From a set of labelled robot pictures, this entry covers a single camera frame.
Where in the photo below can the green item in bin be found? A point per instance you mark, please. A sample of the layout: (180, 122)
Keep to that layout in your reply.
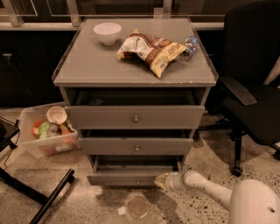
(43, 130)

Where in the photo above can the clear plastic water bottle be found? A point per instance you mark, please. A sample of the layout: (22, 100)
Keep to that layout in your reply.
(190, 48)

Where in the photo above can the crumpled snack bag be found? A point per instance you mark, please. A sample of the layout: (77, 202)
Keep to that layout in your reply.
(155, 52)

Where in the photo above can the round disc on floor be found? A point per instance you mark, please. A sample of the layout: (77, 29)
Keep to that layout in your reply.
(138, 207)

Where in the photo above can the orange item in bin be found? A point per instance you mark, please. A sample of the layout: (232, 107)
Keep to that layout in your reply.
(35, 127)

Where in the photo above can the clear plastic bin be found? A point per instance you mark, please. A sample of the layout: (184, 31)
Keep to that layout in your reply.
(61, 137)

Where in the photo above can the white ceramic bowl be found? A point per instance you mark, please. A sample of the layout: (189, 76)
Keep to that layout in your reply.
(107, 33)

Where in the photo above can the grey drawer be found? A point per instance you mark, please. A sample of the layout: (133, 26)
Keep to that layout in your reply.
(135, 108)
(136, 142)
(131, 173)

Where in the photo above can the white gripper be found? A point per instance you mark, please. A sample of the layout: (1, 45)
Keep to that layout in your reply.
(170, 180)

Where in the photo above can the black stand frame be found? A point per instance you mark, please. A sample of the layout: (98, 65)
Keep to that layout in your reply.
(8, 130)

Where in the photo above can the grey top drawer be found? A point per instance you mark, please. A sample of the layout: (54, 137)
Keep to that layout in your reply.
(135, 108)

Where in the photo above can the grey bottom drawer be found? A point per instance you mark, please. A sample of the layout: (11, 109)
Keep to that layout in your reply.
(131, 173)

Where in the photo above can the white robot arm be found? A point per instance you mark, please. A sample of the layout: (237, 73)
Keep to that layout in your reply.
(249, 202)

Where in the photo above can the grey drawer cabinet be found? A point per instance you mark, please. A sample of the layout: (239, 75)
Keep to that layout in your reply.
(90, 65)

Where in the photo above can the white cup in bin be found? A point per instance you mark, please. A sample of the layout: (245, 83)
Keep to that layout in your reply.
(56, 114)

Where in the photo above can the grey middle drawer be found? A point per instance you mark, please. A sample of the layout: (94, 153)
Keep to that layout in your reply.
(136, 142)

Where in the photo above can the black office chair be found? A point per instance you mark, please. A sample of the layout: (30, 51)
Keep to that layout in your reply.
(249, 105)

